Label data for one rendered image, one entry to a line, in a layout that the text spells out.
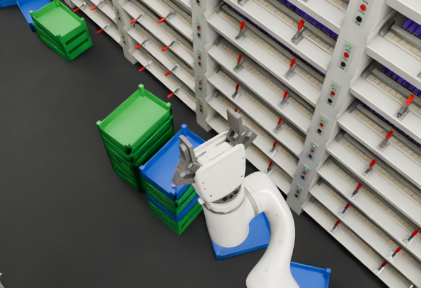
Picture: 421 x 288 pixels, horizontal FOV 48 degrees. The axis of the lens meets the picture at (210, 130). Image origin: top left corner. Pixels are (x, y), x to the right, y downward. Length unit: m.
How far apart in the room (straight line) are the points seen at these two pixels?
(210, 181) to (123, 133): 1.49
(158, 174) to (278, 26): 0.86
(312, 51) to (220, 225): 0.92
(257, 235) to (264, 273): 1.52
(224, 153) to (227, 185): 0.07
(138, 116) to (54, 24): 1.11
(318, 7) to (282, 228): 0.82
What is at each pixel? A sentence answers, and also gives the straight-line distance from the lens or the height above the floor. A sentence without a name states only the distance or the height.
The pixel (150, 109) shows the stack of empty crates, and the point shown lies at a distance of 2.33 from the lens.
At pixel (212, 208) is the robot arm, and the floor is 1.48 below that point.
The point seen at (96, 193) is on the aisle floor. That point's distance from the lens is 2.59.
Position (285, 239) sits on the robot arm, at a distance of 0.93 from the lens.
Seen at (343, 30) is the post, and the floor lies 1.26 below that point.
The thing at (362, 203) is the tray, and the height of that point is 0.49.
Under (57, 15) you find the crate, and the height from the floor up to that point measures 0.16.
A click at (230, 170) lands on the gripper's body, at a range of 0.81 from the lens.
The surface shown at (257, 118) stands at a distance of 2.19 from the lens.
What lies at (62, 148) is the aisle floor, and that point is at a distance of 2.78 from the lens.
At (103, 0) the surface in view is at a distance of 3.02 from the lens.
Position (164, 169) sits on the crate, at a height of 0.40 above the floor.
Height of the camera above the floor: 2.27
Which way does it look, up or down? 57 degrees down
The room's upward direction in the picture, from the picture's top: straight up
